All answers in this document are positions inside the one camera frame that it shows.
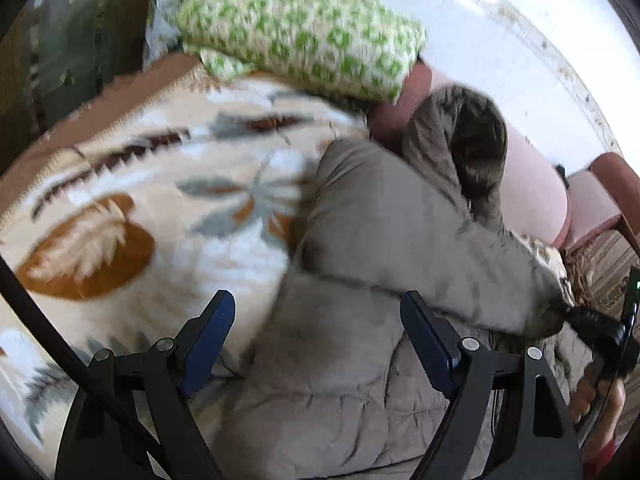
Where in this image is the leaf pattern plush blanket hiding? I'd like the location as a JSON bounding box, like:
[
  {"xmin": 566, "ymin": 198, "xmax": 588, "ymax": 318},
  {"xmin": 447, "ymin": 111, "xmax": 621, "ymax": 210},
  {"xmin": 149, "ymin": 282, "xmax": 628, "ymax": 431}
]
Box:
[{"xmin": 1, "ymin": 56, "xmax": 368, "ymax": 479}]

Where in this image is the dark stained glass door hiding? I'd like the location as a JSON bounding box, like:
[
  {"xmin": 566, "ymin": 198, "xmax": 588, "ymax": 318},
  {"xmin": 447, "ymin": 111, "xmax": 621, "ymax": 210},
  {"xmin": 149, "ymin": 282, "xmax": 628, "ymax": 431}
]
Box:
[{"xmin": 1, "ymin": 0, "xmax": 149, "ymax": 169}]

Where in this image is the black cable strap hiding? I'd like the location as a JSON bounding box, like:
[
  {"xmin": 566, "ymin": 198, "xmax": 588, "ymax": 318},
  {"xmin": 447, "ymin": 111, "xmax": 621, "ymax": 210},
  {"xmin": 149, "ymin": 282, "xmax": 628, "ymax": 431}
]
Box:
[{"xmin": 0, "ymin": 253, "xmax": 166, "ymax": 480}]

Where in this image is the pink armrest cushion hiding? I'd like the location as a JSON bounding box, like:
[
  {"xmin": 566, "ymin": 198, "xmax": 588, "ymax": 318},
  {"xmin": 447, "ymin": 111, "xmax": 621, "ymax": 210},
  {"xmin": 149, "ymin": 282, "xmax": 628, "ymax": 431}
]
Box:
[{"xmin": 561, "ymin": 152, "xmax": 639, "ymax": 255}]

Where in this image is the person's right hand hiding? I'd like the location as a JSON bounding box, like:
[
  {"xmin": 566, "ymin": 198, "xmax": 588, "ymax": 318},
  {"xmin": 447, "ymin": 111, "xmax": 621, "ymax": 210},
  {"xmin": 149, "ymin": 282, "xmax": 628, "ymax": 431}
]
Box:
[{"xmin": 568, "ymin": 358, "xmax": 629, "ymax": 466}]

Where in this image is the pink bolster cushion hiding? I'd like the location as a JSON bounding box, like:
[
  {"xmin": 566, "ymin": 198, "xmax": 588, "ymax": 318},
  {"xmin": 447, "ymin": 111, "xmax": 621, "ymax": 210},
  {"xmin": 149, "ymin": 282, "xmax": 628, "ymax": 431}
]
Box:
[{"xmin": 367, "ymin": 62, "xmax": 572, "ymax": 248}]

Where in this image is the olive quilted hooded jacket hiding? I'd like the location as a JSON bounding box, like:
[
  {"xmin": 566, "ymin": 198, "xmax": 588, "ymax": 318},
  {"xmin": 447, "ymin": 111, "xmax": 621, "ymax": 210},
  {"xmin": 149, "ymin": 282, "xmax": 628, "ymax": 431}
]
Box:
[{"xmin": 211, "ymin": 84, "xmax": 597, "ymax": 480}]

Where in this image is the striped brown sofa backrest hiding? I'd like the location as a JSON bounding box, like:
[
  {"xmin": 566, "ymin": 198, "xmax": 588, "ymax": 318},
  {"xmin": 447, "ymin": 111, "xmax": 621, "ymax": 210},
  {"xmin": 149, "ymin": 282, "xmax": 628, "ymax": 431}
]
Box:
[{"xmin": 561, "ymin": 231, "xmax": 639, "ymax": 320}]

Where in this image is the green checkered folded quilt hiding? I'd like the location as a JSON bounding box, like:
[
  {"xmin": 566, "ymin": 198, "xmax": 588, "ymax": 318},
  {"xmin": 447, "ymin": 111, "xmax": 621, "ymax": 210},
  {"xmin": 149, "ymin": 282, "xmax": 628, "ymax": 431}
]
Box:
[{"xmin": 175, "ymin": 0, "xmax": 426, "ymax": 102}]

